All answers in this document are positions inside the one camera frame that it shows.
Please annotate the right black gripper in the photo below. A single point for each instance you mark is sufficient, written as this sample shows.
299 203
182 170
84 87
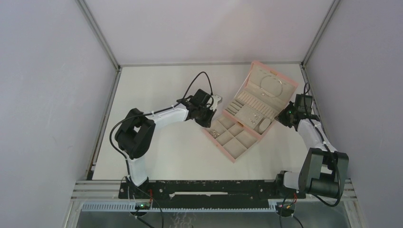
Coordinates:
280 117

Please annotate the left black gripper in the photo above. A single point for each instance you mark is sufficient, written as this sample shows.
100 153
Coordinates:
207 123

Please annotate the pink jewelry box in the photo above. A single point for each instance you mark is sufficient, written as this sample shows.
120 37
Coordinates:
265 92

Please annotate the pink compartment tray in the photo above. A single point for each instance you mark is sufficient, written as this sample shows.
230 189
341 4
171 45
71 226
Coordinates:
232 137

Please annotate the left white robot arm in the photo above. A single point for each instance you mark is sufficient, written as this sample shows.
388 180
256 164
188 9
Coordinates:
132 136

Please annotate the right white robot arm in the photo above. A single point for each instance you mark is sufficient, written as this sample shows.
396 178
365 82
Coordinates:
323 173

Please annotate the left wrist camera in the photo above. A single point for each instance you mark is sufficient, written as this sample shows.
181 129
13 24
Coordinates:
216 100

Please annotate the black mounting rail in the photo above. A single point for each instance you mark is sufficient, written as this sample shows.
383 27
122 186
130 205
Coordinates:
197 193

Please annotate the white slotted cable duct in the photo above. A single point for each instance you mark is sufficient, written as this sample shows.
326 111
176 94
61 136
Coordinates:
141 207

